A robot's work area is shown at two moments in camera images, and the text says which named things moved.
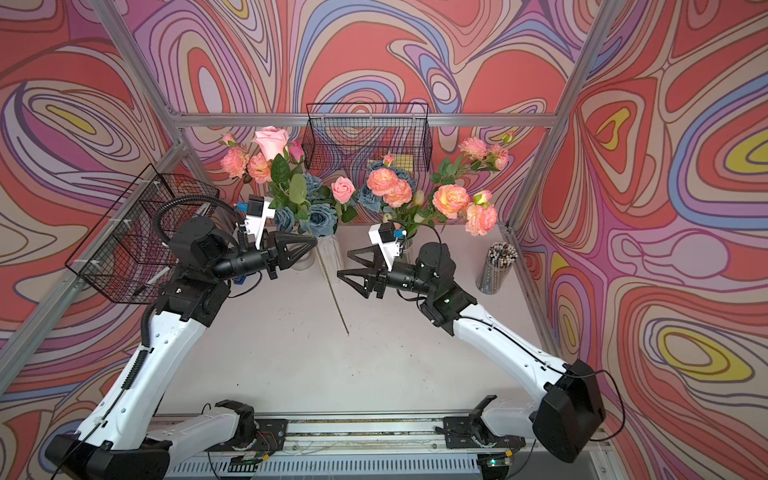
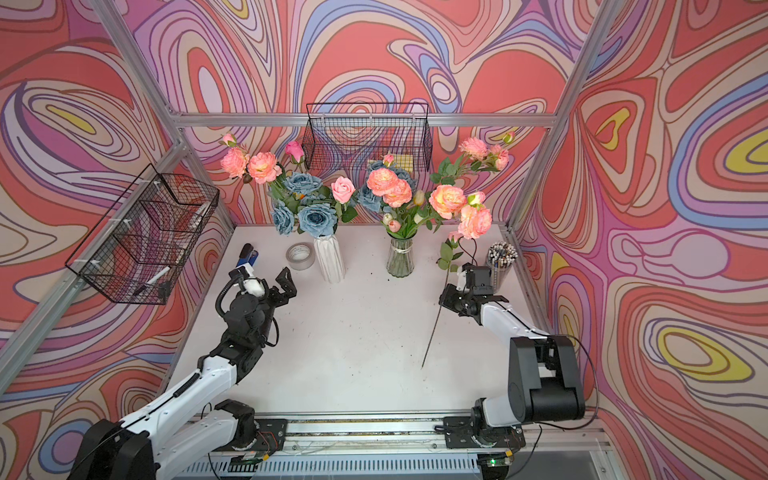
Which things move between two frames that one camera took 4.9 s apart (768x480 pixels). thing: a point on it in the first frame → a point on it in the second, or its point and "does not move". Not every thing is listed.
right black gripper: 363,291 → 447,301
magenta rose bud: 296,150 does not move
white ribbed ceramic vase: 329,249 does not move
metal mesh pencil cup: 493,273 does not move
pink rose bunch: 272,143 → 450,251
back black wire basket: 343,138 does not move
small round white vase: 306,262 does not move
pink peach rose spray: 236,163 does not move
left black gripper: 286,260 → 288,289
